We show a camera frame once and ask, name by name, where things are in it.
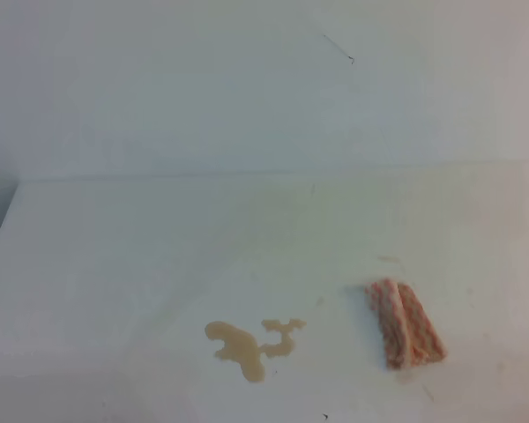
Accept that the pink and white striped rag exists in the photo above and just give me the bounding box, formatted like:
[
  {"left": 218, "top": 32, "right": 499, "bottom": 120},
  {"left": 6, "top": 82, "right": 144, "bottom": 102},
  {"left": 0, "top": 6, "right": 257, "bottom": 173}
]
[{"left": 364, "top": 278, "right": 448, "bottom": 370}]

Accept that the light brown coffee spill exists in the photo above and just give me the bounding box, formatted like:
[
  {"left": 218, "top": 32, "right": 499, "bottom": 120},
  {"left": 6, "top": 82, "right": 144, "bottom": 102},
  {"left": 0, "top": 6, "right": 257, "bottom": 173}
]
[{"left": 205, "top": 318, "right": 307, "bottom": 382}]

